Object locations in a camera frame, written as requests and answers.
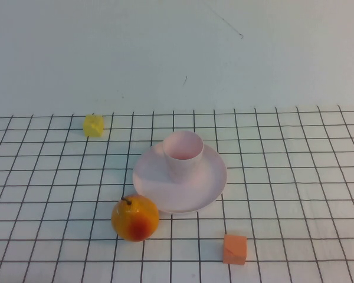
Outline pink plastic cup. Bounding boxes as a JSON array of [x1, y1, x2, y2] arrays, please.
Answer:
[[162, 130, 205, 181]]

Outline pink round plate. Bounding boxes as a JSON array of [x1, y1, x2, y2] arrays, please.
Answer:
[[132, 141, 228, 215]]

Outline yellow foam cube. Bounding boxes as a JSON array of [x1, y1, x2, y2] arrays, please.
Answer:
[[82, 114, 104, 138]]

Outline orange yellow toy fruit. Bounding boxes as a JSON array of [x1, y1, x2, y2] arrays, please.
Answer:
[[110, 193, 160, 242]]

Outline orange foam cube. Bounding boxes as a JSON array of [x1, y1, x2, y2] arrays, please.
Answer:
[[222, 233, 248, 265]]

